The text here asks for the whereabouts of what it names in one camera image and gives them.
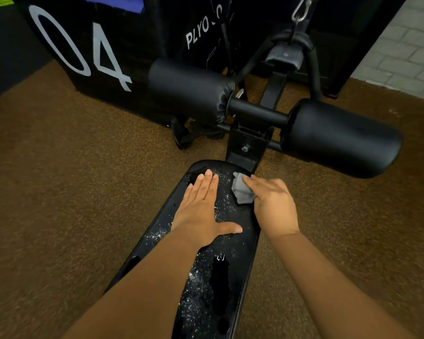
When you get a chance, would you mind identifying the person's right hand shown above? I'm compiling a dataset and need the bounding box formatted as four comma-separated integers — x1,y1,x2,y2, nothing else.
243,175,300,241

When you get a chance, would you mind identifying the person's left hand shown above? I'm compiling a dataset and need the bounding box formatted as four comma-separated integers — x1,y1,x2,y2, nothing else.
171,169,243,248

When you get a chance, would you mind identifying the grey cleaning cloth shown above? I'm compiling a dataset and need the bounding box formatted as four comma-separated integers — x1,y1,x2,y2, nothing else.
231,172,256,205

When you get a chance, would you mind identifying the person's left forearm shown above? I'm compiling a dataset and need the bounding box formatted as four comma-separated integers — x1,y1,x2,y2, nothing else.
62,227,203,339

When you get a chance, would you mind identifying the person's right forearm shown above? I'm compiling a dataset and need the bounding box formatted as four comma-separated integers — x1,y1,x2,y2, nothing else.
271,231,419,339

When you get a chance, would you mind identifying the black padded bench seat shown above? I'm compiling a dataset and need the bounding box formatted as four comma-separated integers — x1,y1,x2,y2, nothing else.
105,159,261,339

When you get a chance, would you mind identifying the black foam leg roller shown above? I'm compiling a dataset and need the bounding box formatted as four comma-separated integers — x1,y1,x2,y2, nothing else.
148,59,236,126
280,99,404,179

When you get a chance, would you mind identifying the black plyo box white print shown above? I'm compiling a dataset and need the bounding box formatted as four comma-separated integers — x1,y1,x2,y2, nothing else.
12,0,269,127

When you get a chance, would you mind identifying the silver carabiner clip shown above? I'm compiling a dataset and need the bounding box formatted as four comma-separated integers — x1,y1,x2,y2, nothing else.
291,0,313,23

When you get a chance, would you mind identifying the blue cloth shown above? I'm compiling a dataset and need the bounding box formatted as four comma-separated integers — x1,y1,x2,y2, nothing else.
72,0,144,14

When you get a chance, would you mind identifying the black metal bench frame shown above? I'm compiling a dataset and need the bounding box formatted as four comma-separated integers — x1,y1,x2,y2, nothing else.
170,72,290,173

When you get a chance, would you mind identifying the black cable handle attachment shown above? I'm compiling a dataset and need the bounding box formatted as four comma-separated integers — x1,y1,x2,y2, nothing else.
233,30,322,101

